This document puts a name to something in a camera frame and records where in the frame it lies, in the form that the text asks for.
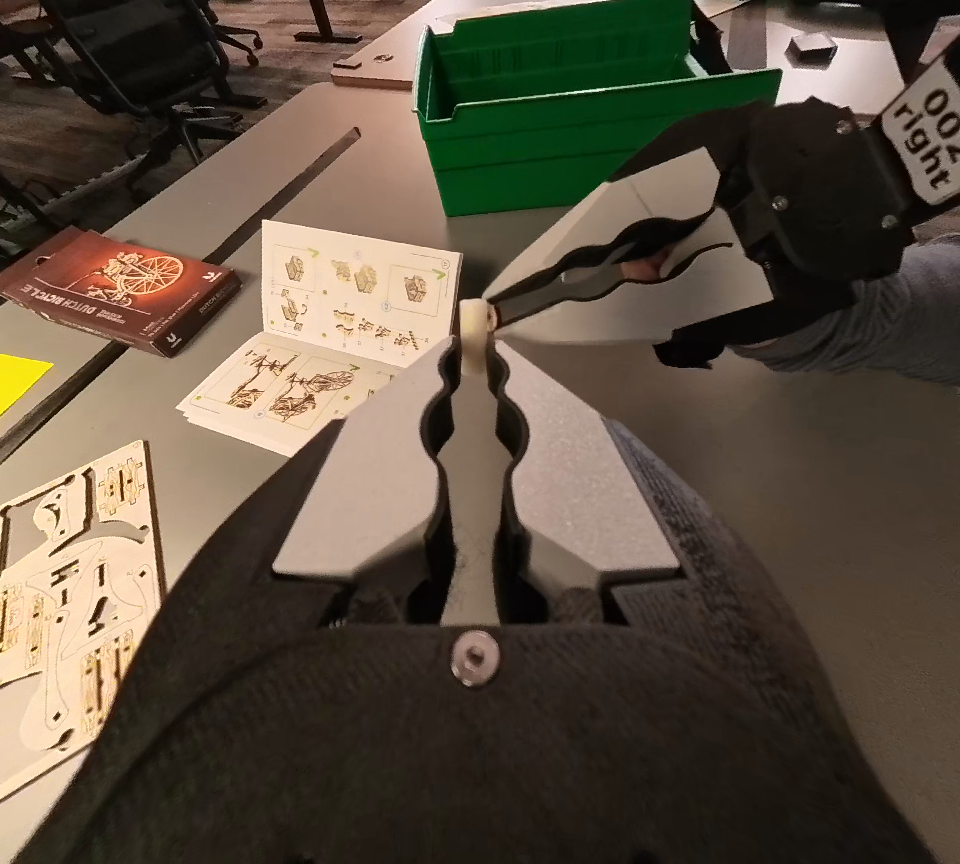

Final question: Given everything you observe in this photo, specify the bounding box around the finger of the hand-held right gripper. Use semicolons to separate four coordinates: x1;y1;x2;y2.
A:
482;101;768;313
491;243;774;349

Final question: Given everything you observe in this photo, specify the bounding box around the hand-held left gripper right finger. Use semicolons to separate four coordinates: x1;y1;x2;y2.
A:
491;339;681;626

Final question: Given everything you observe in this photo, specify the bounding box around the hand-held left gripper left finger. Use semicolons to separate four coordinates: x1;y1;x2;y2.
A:
272;335;460;626

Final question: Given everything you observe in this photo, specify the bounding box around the small white round piece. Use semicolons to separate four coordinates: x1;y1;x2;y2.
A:
459;299;498;377

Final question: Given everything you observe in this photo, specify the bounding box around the person's right forearm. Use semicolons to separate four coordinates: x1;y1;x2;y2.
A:
731;232;960;385

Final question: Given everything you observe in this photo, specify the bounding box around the wooden parts sheet with slots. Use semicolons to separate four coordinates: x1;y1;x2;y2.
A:
0;439;168;801

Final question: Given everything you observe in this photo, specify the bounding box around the green plastic bin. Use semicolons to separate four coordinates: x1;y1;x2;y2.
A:
412;0;783;217

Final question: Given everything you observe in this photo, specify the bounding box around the small black square block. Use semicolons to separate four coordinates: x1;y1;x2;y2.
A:
787;31;838;64

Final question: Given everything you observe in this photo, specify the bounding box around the white instruction booklet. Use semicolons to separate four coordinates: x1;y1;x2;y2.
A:
176;219;463;460

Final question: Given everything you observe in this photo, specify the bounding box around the brown flat board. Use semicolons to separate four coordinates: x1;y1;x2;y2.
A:
330;50;421;90

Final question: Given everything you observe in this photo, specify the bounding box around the brown bicycle kit box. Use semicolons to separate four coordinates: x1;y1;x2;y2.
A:
0;226;243;359

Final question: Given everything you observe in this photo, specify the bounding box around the yellow flat sheet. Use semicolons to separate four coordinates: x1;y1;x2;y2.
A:
0;352;56;419

